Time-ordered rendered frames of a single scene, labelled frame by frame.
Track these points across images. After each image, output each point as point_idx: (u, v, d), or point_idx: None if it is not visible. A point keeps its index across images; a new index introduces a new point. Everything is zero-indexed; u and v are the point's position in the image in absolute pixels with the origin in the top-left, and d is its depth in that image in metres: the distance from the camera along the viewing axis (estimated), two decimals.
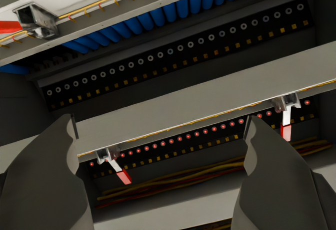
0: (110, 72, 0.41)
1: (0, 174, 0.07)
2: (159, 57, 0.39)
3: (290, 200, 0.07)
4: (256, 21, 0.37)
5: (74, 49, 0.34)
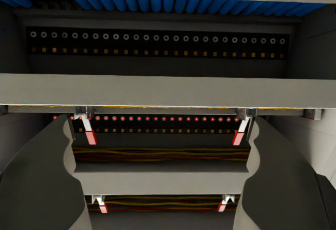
0: (103, 37, 0.41)
1: None
2: (154, 39, 0.42)
3: (293, 202, 0.07)
4: (245, 39, 0.42)
5: (78, 3, 0.33)
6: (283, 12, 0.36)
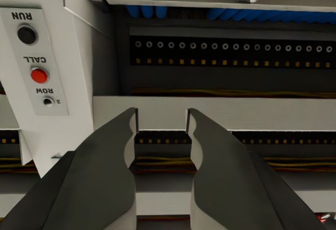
0: (212, 47, 0.38)
1: (71, 151, 0.09)
2: (265, 49, 0.39)
3: (237, 183, 0.07)
4: None
5: (213, 14, 0.30)
6: None
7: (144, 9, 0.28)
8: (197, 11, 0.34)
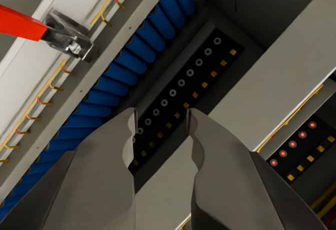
0: None
1: (70, 151, 0.09)
2: None
3: (237, 184, 0.07)
4: (182, 80, 0.31)
5: None
6: (168, 30, 0.26)
7: None
8: None
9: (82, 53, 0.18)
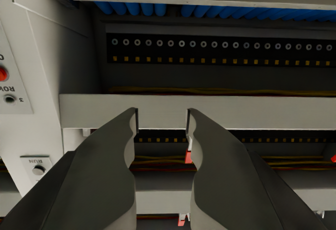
0: (190, 44, 0.38)
1: (71, 151, 0.09)
2: (244, 47, 0.38)
3: (237, 183, 0.07)
4: None
5: (185, 11, 0.30)
6: None
7: (113, 5, 0.27)
8: (173, 8, 0.34)
9: None
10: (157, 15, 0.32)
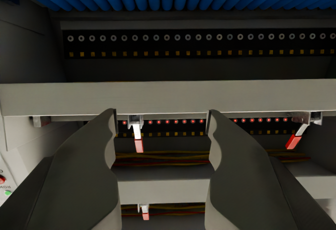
0: (143, 38, 0.39)
1: (48, 157, 0.08)
2: (196, 39, 0.39)
3: (255, 188, 0.07)
4: (293, 35, 0.40)
5: (124, 4, 0.31)
6: None
7: (51, 0, 0.29)
8: None
9: None
10: (102, 10, 0.34)
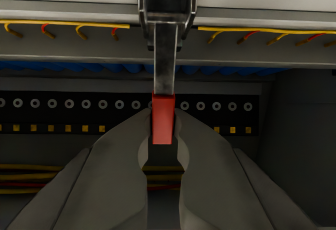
0: None
1: (87, 148, 0.09)
2: (32, 105, 0.25)
3: (224, 182, 0.08)
4: (187, 104, 0.26)
5: None
6: (231, 72, 0.21)
7: None
8: None
9: None
10: None
